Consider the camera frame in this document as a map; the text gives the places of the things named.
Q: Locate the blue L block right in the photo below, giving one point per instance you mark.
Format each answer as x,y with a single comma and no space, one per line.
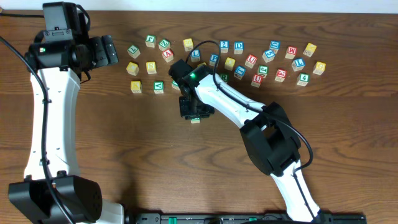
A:
298,64

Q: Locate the green F wooden block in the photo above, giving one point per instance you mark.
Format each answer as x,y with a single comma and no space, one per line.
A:
262,70

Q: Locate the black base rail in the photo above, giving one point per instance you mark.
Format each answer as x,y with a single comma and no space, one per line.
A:
322,218

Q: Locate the green N wooden block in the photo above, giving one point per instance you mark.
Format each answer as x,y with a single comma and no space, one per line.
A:
195,120

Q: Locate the red A wooden block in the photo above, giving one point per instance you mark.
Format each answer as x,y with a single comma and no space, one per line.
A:
168,55

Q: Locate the yellow G wooden block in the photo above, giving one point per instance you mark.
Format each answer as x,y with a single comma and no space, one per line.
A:
229,63

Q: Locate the red U wooden block upper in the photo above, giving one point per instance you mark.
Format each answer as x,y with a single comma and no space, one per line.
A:
251,61

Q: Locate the yellow block far right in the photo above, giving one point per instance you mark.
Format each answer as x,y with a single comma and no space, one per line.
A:
310,49

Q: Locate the yellow S wooden block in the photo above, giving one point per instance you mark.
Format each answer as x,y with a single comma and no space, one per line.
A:
151,67

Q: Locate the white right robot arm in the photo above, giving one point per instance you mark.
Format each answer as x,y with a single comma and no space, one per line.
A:
271,142

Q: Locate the green 7 wooden block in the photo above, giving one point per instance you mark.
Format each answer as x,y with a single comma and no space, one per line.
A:
133,51

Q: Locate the yellow 6 wooden block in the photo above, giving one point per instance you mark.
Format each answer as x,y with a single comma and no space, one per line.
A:
188,44

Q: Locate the red u wooden block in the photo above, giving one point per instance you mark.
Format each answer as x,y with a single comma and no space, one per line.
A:
251,61
256,80

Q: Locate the green 4 wooden block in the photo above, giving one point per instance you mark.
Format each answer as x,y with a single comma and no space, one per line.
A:
303,79

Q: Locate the green Z wooden block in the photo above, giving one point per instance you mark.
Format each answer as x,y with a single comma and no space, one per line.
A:
164,44

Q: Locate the blue 5 wooden block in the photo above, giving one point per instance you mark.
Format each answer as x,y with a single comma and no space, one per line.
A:
268,55

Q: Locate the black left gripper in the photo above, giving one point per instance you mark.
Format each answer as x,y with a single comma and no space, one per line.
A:
101,50

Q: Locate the red M wooden block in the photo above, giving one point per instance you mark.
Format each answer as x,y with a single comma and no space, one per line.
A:
291,52

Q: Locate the blue D block right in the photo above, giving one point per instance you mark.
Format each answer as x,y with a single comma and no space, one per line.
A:
274,46

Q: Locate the blue 2 wooden block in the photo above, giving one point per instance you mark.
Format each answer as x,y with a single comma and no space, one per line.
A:
224,46

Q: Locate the yellow K wooden block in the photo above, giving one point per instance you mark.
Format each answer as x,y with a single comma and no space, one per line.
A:
136,86

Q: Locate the yellow Q wooden block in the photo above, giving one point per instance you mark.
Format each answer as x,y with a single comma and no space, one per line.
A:
202,64

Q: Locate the green B wooden block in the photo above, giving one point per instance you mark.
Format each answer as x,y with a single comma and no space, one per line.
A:
175,85

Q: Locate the green R wooden block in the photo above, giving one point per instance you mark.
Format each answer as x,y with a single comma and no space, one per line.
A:
224,77

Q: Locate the blue L wooden block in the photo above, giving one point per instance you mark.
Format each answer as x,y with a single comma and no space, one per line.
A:
195,56

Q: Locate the yellow G block right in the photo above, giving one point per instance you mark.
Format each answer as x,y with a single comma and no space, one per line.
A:
319,68

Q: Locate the green J wooden block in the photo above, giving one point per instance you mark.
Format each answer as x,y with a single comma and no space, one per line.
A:
150,41

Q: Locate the red U wooden block lower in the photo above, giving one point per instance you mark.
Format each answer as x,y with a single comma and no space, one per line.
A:
256,80

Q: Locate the blue P wooden block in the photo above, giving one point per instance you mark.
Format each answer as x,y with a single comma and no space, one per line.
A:
213,60

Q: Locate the red E wooden block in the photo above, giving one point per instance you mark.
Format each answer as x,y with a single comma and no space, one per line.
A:
280,75

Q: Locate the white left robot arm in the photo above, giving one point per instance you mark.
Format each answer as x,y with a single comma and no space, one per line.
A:
53,190

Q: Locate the yellow C wooden block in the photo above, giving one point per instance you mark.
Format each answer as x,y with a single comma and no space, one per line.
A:
132,68

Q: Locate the green V wooden block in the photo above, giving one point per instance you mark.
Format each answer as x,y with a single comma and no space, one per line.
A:
158,87

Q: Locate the blue D wooden block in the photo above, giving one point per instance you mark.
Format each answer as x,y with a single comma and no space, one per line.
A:
238,48

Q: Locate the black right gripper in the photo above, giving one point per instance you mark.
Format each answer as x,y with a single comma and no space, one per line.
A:
195,110

